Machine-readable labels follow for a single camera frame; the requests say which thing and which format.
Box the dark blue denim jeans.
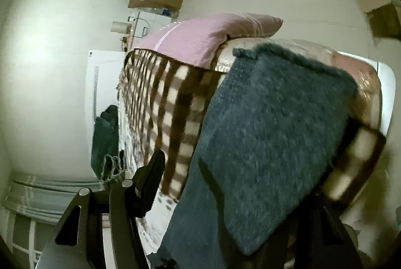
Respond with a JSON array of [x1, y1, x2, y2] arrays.
[[150, 43, 358, 268]]

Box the blue-grey striped curtain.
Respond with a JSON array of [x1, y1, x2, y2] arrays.
[[3, 172, 103, 225]]

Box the dark green fleece blanket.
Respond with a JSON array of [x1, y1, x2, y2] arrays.
[[90, 105, 126, 185]]

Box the white bed headboard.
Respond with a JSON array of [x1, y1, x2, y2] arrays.
[[85, 50, 125, 126]]

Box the white window frame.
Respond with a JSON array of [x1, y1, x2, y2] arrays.
[[6, 212, 48, 268]]

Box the pink pillow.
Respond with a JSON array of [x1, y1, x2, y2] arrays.
[[138, 13, 283, 68]]

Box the white cylindrical lamp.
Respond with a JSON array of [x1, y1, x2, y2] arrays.
[[111, 21, 132, 35]]

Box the brown checkered blanket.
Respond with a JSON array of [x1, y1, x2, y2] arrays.
[[118, 38, 395, 205]]

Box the white bedside table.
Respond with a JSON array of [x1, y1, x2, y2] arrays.
[[123, 10, 176, 52]]

